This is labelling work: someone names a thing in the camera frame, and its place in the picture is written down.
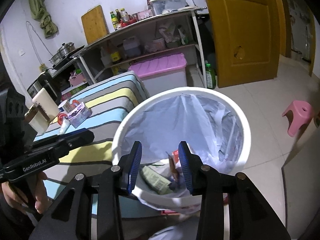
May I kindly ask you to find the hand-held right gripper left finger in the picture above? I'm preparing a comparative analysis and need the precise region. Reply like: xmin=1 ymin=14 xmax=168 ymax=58
xmin=21 ymin=141 xmax=143 ymax=240

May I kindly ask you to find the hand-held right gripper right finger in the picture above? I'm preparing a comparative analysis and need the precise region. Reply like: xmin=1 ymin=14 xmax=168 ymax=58
xmin=177 ymin=141 xmax=292 ymax=240

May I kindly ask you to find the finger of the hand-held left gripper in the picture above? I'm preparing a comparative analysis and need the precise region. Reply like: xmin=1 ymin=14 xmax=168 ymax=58
xmin=32 ymin=128 xmax=95 ymax=157

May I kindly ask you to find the pink carton box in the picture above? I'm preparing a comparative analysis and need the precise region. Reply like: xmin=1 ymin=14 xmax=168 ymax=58
xmin=68 ymin=102 xmax=92 ymax=128

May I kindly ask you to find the white paper packet green print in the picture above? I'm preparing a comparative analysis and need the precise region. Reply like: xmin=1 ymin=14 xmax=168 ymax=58
xmin=141 ymin=166 xmax=175 ymax=194

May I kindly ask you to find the white trash can with liner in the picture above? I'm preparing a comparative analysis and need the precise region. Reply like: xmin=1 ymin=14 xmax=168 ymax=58
xmin=112 ymin=87 xmax=250 ymax=213

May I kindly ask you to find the person's left hand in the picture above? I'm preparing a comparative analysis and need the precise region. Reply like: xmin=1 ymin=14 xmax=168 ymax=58
xmin=2 ymin=172 xmax=48 ymax=214

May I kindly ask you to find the white jug with brown band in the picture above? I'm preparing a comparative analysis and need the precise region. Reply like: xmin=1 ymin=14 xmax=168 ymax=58
xmin=25 ymin=105 xmax=49 ymax=134

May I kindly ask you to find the white kitchen appliance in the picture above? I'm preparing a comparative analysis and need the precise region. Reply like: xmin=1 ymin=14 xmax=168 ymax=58
xmin=32 ymin=87 xmax=60 ymax=122

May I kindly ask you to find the striped tablecloth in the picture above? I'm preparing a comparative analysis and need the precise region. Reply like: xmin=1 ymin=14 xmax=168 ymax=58
xmin=34 ymin=71 xmax=150 ymax=218

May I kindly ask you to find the steel pot with lid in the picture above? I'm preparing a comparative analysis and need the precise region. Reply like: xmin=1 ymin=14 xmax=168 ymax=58
xmin=49 ymin=42 xmax=75 ymax=64

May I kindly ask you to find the soy sauce bottle yellow label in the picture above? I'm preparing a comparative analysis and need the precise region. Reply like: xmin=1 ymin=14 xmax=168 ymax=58
xmin=110 ymin=44 xmax=122 ymax=63

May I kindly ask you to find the green detergent bottle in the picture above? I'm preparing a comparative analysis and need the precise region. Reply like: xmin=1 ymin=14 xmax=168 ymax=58
xmin=205 ymin=60 xmax=217 ymax=89

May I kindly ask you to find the storage box with pink lid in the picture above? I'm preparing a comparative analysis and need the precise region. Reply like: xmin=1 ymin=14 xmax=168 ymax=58
xmin=128 ymin=53 xmax=188 ymax=97

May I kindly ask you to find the wooden cutting board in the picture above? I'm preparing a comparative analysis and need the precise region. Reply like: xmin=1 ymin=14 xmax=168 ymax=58
xmin=81 ymin=4 xmax=109 ymax=45

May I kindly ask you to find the pink plastic basin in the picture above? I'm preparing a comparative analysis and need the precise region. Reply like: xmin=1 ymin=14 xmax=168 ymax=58
xmin=152 ymin=38 xmax=166 ymax=51

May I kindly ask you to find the pink plastic stool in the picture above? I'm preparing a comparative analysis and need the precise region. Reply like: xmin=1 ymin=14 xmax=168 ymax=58
xmin=282 ymin=100 xmax=315 ymax=137

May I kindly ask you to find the green hanging cloth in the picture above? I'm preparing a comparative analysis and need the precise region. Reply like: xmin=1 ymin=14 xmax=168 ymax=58
xmin=27 ymin=0 xmax=59 ymax=38

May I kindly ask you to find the bundle of plastic bags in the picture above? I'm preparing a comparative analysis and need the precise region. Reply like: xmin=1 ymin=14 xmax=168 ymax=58
xmin=159 ymin=22 xmax=189 ymax=48

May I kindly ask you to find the grey shelf unit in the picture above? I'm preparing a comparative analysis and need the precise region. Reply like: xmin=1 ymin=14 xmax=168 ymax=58
xmin=72 ymin=6 xmax=208 ymax=88

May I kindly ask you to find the pink knife holder box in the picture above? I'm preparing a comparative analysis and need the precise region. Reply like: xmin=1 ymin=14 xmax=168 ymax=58
xmin=137 ymin=9 xmax=154 ymax=20

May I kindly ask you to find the yellow wooden door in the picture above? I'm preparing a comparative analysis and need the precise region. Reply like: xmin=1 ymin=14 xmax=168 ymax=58
xmin=199 ymin=0 xmax=287 ymax=88

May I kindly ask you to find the clear storage container with lid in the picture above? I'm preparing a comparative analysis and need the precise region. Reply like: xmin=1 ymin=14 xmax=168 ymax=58
xmin=149 ymin=0 xmax=187 ymax=15

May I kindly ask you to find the steel electric kettle black handle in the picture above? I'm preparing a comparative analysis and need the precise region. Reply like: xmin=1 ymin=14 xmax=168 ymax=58
xmin=27 ymin=72 xmax=62 ymax=103

